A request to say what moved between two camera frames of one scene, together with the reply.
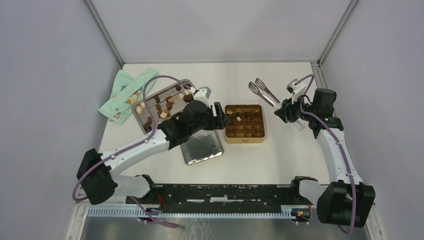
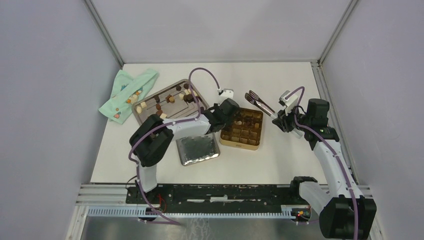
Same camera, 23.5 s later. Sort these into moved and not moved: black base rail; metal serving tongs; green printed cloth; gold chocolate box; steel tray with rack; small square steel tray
Moved: gold chocolate box; metal serving tongs
Not moved: steel tray with rack; green printed cloth; black base rail; small square steel tray
